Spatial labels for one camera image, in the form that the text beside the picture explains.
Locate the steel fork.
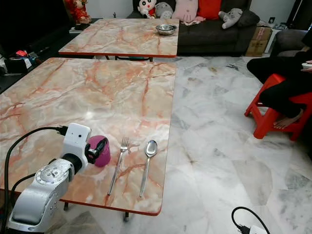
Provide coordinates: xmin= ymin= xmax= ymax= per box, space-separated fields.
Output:
xmin=107 ymin=137 xmax=130 ymax=196

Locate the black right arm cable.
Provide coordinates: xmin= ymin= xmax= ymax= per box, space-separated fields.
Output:
xmin=232 ymin=206 xmax=272 ymax=234

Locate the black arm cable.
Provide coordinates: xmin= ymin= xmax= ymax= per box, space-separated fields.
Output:
xmin=2 ymin=125 xmax=69 ymax=234
xmin=232 ymin=206 xmax=272 ymax=234

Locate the dark grey sofa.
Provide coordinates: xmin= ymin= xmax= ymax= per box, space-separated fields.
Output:
xmin=131 ymin=0 xmax=262 ymax=56

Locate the cartoon boy plush doll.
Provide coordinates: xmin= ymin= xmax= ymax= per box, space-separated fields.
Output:
xmin=137 ymin=0 xmax=157 ymax=19

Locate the red and gold figurine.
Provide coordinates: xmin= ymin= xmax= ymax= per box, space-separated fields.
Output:
xmin=63 ymin=0 xmax=91 ymax=25

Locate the red cushion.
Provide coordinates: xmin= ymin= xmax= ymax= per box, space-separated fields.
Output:
xmin=197 ymin=0 xmax=223 ymax=20

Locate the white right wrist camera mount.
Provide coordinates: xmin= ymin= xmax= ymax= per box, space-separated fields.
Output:
xmin=249 ymin=225 xmax=267 ymax=234

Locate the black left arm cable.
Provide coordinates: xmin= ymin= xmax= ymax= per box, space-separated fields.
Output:
xmin=2 ymin=125 xmax=69 ymax=234

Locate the round grey plush toy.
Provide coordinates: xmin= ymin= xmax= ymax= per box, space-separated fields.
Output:
xmin=155 ymin=2 xmax=174 ymax=20

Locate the pink plastic cup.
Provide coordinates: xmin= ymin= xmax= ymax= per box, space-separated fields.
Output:
xmin=88 ymin=135 xmax=112 ymax=168

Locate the pink plush toy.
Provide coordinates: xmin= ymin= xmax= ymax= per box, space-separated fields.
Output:
xmin=172 ymin=0 xmax=206 ymax=26

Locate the steel spoon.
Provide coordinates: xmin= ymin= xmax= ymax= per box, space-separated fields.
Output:
xmin=138 ymin=140 xmax=158 ymax=198

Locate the steel bowl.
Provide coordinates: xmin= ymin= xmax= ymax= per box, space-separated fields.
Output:
xmin=156 ymin=23 xmax=178 ymax=36

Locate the black television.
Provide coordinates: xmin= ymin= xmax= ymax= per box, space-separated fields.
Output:
xmin=0 ymin=0 xmax=69 ymax=57

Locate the grey armchair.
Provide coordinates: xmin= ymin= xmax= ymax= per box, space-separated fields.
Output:
xmin=271 ymin=29 xmax=310 ymax=57

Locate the black television bench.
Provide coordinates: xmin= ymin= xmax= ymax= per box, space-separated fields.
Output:
xmin=0 ymin=19 xmax=102 ymax=93

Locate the red plastic stool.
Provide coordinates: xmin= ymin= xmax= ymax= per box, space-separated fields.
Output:
xmin=244 ymin=73 xmax=312 ymax=142

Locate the brown cardboard box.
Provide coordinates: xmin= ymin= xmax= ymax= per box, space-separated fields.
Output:
xmin=245 ymin=26 xmax=273 ymax=58

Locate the grey long-limbed plush toy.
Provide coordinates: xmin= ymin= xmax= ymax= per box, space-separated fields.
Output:
xmin=218 ymin=8 xmax=244 ymax=29

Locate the person in black trousers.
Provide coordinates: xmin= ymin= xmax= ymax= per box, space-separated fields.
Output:
xmin=247 ymin=28 xmax=312 ymax=130

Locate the dark grey cushion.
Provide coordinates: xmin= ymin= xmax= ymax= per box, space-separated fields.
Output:
xmin=236 ymin=10 xmax=261 ymax=28

